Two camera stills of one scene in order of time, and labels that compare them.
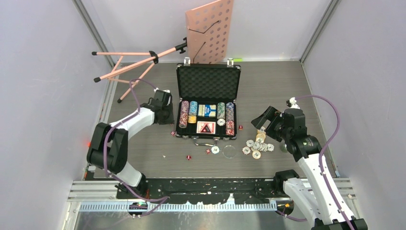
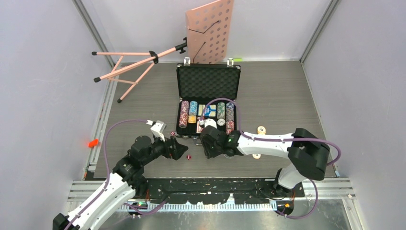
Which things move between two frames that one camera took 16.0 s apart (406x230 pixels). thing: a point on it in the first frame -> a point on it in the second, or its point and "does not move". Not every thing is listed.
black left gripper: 169,120 -> 175,151
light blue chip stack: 193,108 does not move
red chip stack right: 230,127 does not move
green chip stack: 221,110 does not move
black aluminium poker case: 207,95 does not move
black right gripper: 274,115 -> 208,152
